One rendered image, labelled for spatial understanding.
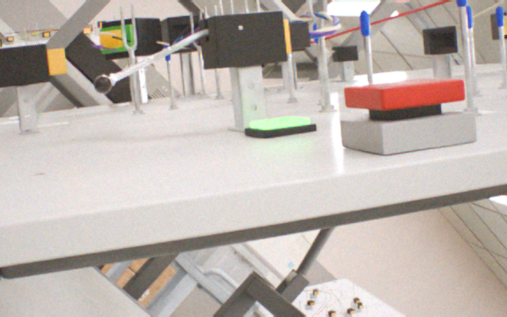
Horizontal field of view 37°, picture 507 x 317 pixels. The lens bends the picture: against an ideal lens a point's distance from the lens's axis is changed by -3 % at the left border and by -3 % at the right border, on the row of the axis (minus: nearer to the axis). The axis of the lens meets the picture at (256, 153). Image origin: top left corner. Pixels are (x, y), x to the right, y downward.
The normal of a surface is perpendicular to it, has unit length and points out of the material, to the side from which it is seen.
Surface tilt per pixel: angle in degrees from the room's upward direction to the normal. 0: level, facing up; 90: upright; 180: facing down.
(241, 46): 87
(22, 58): 90
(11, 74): 90
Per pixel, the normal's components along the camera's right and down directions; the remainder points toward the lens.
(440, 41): -0.04, 0.12
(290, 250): 0.40, 0.14
